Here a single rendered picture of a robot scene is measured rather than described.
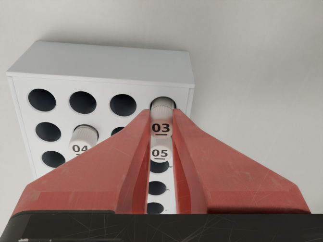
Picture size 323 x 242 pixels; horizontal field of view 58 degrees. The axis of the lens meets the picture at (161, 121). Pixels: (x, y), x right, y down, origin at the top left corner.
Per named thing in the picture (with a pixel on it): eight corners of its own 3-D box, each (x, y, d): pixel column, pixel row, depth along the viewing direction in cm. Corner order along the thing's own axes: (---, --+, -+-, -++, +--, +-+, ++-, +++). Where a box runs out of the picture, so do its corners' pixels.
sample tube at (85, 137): (108, 108, 18) (94, 160, 14) (88, 107, 18) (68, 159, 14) (107, 90, 17) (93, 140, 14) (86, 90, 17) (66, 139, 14)
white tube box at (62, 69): (168, 197, 23) (170, 241, 20) (63, 192, 23) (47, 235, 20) (189, 51, 16) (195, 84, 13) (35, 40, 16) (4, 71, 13)
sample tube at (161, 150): (169, 112, 18) (171, 164, 14) (150, 111, 18) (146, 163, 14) (171, 95, 17) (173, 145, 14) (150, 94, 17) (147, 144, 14)
